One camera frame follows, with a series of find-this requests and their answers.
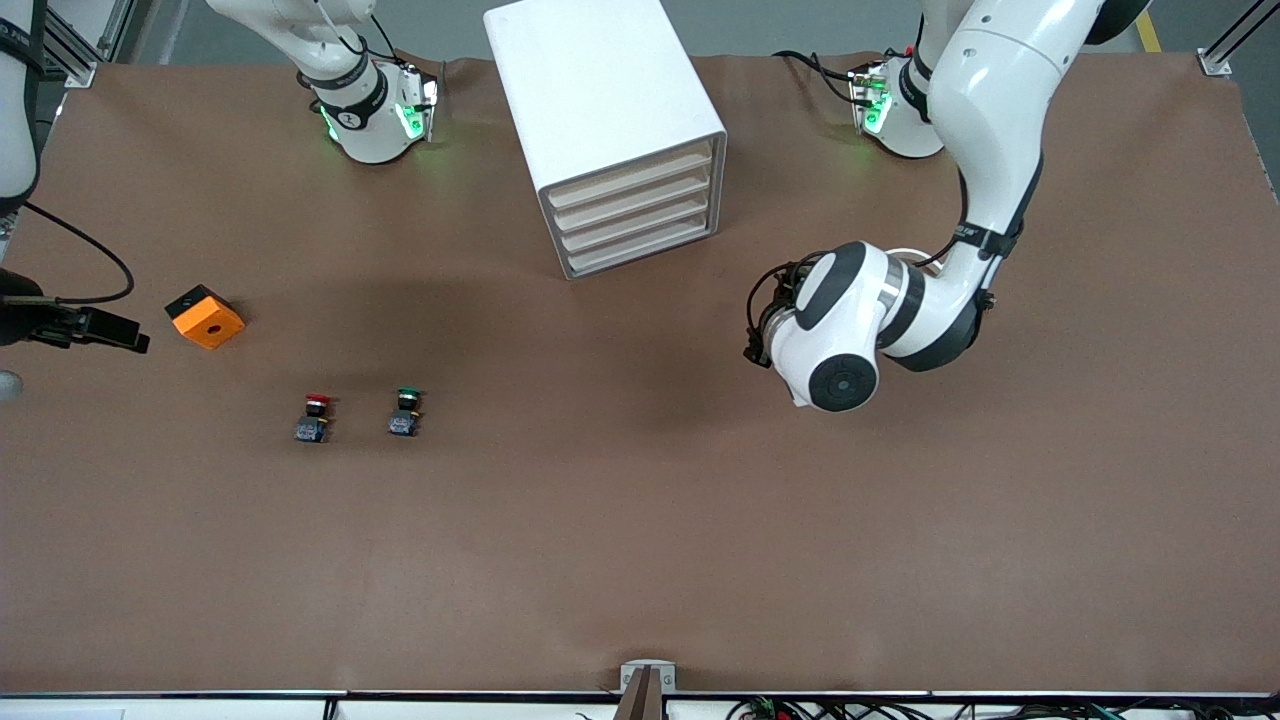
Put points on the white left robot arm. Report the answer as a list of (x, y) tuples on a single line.
[(990, 100)]

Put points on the orange box with hole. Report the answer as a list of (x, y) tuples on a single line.
[(207, 320)]

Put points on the aluminium frame profile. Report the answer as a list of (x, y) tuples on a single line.
[(70, 50), (1225, 55), (120, 25)]

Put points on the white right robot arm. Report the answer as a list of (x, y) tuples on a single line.
[(365, 130)]

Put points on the grey metal mount bracket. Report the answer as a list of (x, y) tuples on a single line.
[(648, 668)]

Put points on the brown beam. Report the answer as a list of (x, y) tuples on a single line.
[(640, 700)]

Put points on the red push button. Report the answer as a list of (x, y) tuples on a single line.
[(314, 420)]

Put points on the white table edge rail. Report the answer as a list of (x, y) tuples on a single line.
[(200, 708)]

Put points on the brown table mat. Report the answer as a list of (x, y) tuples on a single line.
[(640, 500)]

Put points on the green push button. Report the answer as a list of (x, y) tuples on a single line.
[(405, 415)]

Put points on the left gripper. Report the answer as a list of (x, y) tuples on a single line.
[(756, 348)]

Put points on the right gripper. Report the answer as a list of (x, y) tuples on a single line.
[(30, 319)]

